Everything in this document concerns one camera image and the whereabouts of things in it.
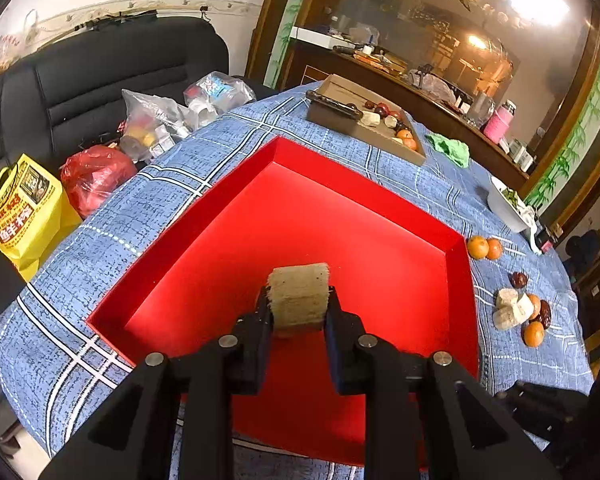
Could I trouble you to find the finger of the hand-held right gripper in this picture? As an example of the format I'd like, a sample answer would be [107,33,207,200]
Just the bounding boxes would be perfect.
[496,381,593,441]

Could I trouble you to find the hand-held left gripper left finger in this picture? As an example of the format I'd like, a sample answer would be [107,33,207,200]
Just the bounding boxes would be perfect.
[39,284,275,480]

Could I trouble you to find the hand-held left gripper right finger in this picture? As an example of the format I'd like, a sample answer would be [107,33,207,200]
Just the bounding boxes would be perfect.
[324,285,563,480]

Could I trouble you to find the beige square cake piece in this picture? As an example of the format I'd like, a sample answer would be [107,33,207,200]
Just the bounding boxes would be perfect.
[267,262,331,339]

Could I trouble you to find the red box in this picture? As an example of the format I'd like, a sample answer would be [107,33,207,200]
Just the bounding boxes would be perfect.
[87,135,482,468]

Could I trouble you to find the white cake pieces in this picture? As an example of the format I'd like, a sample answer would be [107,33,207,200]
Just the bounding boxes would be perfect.
[492,294,535,332]

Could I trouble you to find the white cloth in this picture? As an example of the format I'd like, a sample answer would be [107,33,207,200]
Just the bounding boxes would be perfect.
[522,207,543,253]

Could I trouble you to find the white bowl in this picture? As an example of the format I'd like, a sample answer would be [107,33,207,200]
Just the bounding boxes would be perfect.
[486,176,536,233]

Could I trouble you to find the cardboard box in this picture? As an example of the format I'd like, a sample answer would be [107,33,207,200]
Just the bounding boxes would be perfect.
[306,74,427,166]

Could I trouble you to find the blue plaid tablecloth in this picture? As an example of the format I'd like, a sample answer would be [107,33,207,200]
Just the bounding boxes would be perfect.
[0,80,596,480]

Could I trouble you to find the green cloth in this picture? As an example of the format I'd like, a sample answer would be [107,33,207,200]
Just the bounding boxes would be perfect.
[426,132,471,168]

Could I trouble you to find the red plastic bag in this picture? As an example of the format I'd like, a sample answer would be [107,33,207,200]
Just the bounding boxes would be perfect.
[60,145,138,220]

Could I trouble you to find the small white box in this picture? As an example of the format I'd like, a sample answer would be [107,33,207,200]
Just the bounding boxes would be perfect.
[510,140,536,171]

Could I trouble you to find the clear plastic bag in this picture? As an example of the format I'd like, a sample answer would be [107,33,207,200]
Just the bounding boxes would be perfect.
[117,89,193,163]
[182,71,257,131]

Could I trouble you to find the dark wooden stick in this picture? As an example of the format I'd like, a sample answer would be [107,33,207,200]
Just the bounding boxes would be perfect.
[306,90,361,118]

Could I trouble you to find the yellow printed bag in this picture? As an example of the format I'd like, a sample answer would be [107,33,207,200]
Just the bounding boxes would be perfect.
[0,154,83,283]

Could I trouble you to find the pink bottle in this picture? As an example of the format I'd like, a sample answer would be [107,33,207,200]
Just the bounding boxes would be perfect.
[482,100,517,143]

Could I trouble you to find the glass jug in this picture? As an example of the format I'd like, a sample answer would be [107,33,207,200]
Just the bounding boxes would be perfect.
[467,92,496,126]

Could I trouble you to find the crumpled plastic bag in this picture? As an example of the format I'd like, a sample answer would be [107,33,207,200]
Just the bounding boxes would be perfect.
[420,72,456,103]

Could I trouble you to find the wooden sideboard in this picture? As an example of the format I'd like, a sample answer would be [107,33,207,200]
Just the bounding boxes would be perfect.
[280,37,543,191]

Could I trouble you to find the black sofa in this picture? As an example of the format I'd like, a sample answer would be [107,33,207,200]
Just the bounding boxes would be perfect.
[0,14,276,241]

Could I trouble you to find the white flat box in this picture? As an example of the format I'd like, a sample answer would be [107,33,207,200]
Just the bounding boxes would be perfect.
[289,26,348,51]

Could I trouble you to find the wooden framed mirror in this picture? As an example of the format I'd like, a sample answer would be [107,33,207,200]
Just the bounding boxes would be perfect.
[247,0,600,221]

